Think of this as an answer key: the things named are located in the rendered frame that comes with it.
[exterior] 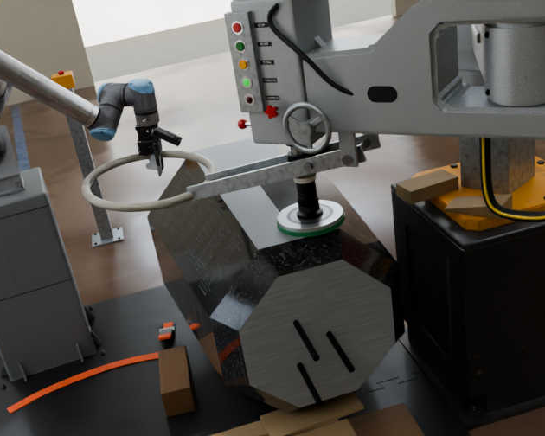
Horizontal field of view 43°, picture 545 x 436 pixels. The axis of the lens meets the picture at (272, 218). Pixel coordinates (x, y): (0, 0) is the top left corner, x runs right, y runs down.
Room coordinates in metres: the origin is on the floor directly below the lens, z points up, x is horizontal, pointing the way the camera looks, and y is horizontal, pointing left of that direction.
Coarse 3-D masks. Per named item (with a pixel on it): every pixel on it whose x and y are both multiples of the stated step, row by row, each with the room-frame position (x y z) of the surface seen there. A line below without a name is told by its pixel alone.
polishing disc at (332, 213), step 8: (320, 200) 2.09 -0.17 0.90; (288, 208) 2.06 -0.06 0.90; (296, 208) 2.05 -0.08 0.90; (328, 208) 2.01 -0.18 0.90; (336, 208) 2.00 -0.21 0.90; (280, 216) 2.01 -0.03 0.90; (288, 216) 2.00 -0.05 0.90; (296, 216) 1.99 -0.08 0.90; (320, 216) 1.97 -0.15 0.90; (328, 216) 1.96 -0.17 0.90; (336, 216) 1.95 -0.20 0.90; (280, 224) 1.96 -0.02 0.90; (288, 224) 1.95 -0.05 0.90; (296, 224) 1.94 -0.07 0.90; (304, 224) 1.93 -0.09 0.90; (312, 224) 1.92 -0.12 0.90; (320, 224) 1.91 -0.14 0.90; (328, 224) 1.90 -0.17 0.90; (304, 232) 1.90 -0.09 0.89
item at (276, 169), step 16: (336, 144) 1.99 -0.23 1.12; (368, 144) 1.91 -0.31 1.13; (272, 160) 2.12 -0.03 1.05; (304, 160) 1.93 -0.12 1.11; (320, 160) 1.90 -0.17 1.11; (336, 160) 1.87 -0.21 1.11; (352, 160) 1.80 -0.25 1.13; (208, 176) 2.27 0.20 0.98; (224, 176) 2.24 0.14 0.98; (240, 176) 2.06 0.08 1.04; (256, 176) 2.03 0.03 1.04; (272, 176) 1.99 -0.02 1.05; (288, 176) 1.96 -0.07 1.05; (192, 192) 2.18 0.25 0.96; (208, 192) 2.14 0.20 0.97; (224, 192) 2.10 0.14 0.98
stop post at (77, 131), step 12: (72, 72) 4.11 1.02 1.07; (60, 84) 4.01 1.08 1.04; (72, 84) 4.02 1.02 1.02; (72, 120) 4.03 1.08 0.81; (72, 132) 4.02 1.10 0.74; (84, 132) 4.04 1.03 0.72; (84, 144) 4.03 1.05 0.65; (84, 156) 4.03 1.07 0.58; (84, 168) 4.03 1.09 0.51; (96, 180) 4.04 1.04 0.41; (96, 192) 4.03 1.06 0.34; (96, 216) 4.02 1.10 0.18; (108, 216) 4.09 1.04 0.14; (108, 228) 4.03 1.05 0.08; (120, 228) 4.16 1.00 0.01; (96, 240) 4.03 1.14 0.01; (108, 240) 4.00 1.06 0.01; (120, 240) 3.99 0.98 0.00
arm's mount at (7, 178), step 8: (0, 128) 2.96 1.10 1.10; (8, 136) 2.94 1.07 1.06; (8, 144) 2.91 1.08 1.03; (8, 152) 2.88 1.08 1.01; (8, 160) 2.86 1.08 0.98; (0, 168) 2.83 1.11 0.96; (8, 168) 2.83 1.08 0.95; (16, 168) 2.84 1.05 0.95; (0, 176) 2.80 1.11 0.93; (8, 176) 2.81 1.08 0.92; (16, 176) 2.82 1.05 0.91; (0, 184) 2.80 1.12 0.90; (8, 184) 2.81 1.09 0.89; (16, 184) 2.82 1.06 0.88; (0, 192) 2.79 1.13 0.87; (8, 192) 2.80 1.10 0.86
